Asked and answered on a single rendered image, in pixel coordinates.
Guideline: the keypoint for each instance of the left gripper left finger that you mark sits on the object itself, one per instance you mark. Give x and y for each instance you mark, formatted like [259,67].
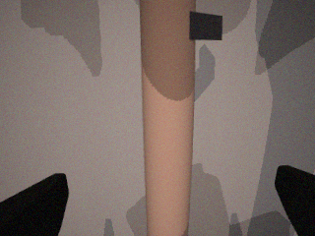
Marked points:
[37,210]

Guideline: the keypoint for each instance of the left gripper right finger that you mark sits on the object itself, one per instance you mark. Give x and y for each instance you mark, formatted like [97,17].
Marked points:
[296,189]

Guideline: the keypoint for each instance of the long tan rail with center flange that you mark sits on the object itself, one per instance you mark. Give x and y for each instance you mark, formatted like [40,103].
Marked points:
[169,30]

